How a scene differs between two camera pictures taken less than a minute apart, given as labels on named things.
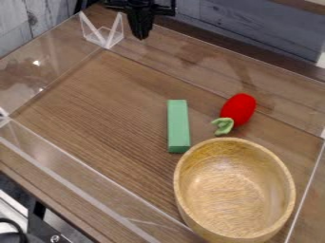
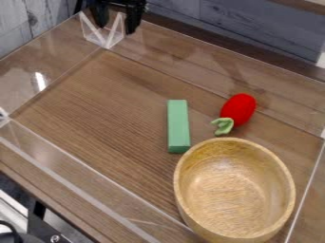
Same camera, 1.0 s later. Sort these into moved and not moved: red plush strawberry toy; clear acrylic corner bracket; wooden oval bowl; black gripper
Moved: black gripper
Not moved: wooden oval bowl; clear acrylic corner bracket; red plush strawberry toy
